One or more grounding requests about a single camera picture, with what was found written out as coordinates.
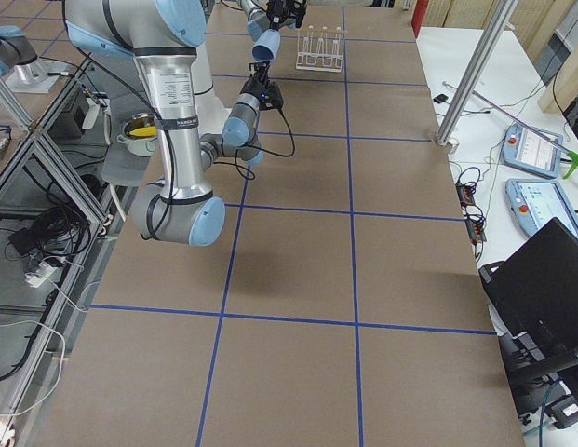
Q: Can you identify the small black device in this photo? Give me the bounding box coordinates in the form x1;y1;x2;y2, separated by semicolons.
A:
433;94;449;103

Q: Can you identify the aluminium frame post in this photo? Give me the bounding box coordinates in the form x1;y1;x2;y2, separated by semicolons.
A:
434;0;518;146

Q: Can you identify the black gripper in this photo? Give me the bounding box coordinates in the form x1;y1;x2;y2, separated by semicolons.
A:
241;61;282;110
266;0;307;28

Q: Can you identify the teach pendant with red button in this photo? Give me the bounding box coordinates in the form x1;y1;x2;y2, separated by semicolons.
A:
502;123;563;179

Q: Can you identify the black usb hub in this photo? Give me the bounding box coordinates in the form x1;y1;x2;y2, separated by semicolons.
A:
455;183;476;207

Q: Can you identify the white wire cup holder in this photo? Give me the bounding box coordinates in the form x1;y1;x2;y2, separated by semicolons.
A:
295;25;347;73

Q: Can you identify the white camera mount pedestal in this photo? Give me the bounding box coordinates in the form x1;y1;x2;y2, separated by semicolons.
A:
181;43;231;137

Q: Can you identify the green handled reacher grabber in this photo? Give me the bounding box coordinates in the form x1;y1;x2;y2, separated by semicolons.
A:
471;90;578;179

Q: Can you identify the white pot with yellow contents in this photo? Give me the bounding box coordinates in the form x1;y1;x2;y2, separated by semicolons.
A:
116;113;157;157

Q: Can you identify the light blue plastic cup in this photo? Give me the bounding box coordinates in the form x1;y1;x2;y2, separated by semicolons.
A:
251;29;281;62

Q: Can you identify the black laptop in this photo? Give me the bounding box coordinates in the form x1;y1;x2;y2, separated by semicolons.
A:
478;216;578;355

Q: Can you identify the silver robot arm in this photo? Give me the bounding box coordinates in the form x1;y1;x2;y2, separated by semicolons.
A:
62;1;283;246
236;0;307;41

